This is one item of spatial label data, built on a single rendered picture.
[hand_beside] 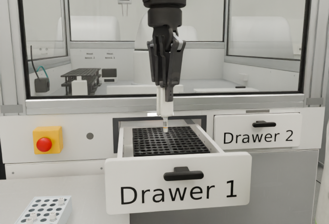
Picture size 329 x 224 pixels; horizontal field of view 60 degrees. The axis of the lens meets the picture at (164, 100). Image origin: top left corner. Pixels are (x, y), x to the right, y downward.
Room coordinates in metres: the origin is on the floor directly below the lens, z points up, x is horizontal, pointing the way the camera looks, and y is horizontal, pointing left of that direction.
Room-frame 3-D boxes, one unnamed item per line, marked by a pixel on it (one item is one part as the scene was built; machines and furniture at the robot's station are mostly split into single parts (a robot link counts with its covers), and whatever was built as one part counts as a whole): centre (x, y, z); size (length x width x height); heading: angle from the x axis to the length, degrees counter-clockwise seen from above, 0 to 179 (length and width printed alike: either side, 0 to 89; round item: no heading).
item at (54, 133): (0.79, 0.34, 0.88); 0.07 x 0.05 x 0.07; 97
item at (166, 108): (0.64, -0.01, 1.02); 0.03 x 0.01 x 0.07; 121
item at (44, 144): (0.76, 0.33, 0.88); 0.04 x 0.03 x 0.04; 97
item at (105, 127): (1.33, 0.03, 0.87); 1.02 x 0.95 x 0.14; 97
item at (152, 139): (0.73, 0.00, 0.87); 0.22 x 0.18 x 0.06; 7
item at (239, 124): (0.89, -0.30, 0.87); 0.29 x 0.02 x 0.11; 97
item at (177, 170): (0.50, -0.03, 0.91); 0.07 x 0.04 x 0.01; 97
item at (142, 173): (0.53, -0.03, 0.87); 0.29 x 0.02 x 0.11; 97
